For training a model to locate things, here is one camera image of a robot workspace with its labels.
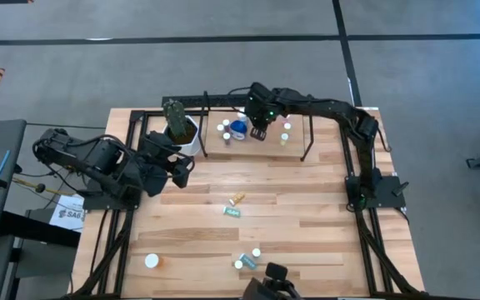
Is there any green cactus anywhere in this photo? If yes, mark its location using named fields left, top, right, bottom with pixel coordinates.
left=162, top=98, right=189, bottom=141

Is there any large teal vial white cap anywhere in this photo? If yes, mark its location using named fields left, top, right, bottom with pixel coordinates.
left=238, top=252, right=258, bottom=271

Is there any wooden shelf black metal frame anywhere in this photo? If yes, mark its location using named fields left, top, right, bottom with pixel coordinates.
left=200, top=90, right=315, bottom=163

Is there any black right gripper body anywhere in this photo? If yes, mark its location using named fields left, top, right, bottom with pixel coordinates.
left=246, top=82, right=285, bottom=130

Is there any blue-lidded white jar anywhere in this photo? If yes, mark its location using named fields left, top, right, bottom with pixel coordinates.
left=229, top=119, right=248, bottom=141

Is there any orange vial large white cap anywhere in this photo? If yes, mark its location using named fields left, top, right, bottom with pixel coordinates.
left=143, top=252, right=165, bottom=270

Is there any white printed paper sheet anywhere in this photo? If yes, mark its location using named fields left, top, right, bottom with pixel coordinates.
left=49, top=194, right=86, bottom=233

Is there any white plant pot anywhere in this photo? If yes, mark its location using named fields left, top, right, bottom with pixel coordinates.
left=162, top=115, right=203, bottom=158

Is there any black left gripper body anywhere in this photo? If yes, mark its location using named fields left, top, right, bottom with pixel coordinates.
left=133, top=132, right=177, bottom=198

